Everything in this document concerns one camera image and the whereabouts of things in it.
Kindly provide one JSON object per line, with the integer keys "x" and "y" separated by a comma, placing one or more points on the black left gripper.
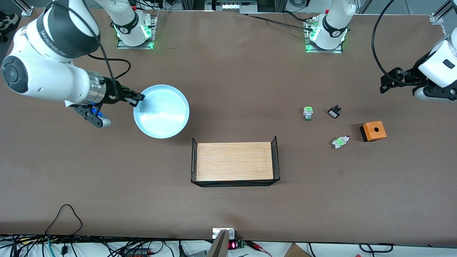
{"x": 411, "y": 77}

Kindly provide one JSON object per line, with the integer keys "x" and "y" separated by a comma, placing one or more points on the brown cardboard piece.
{"x": 296, "y": 251}

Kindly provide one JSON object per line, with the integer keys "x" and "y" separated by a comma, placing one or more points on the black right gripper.
{"x": 113, "y": 95}

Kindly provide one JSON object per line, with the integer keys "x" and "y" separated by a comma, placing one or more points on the grey metal camera mount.
{"x": 219, "y": 246}

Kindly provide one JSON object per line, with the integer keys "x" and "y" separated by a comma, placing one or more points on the black square push button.
{"x": 334, "y": 112}

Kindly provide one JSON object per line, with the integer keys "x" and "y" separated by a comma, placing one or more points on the wooden shelf black mesh sides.
{"x": 234, "y": 160}

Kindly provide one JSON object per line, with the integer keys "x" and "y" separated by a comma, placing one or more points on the red digit display module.
{"x": 232, "y": 245}

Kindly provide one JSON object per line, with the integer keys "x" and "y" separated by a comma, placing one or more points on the red black clip lead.
{"x": 259, "y": 247}

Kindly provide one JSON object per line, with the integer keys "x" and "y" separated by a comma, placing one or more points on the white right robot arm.
{"x": 43, "y": 82}

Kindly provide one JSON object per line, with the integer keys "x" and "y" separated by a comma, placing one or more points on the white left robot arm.
{"x": 334, "y": 32}

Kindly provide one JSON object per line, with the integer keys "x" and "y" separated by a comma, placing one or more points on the light blue round plate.
{"x": 162, "y": 112}

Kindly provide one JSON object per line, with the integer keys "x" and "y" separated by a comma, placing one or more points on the green push button switch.
{"x": 308, "y": 112}

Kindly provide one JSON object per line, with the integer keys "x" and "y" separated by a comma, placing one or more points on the orange button enclosure box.
{"x": 374, "y": 131}

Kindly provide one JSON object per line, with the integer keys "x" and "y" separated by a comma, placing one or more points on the black white sneaker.
{"x": 9, "y": 21}

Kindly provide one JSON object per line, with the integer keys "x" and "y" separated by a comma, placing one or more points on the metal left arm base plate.
{"x": 323, "y": 51}

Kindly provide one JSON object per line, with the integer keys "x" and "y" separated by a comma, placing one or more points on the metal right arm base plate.
{"x": 135, "y": 47}

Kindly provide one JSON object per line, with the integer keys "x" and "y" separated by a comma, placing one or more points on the black device white lights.
{"x": 230, "y": 6}

